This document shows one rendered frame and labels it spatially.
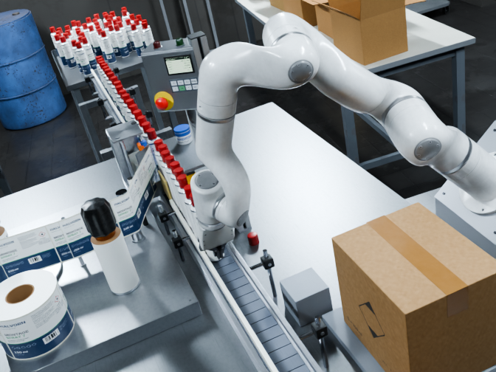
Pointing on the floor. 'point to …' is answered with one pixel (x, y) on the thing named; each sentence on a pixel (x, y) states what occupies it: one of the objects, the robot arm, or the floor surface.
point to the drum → (26, 74)
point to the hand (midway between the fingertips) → (218, 251)
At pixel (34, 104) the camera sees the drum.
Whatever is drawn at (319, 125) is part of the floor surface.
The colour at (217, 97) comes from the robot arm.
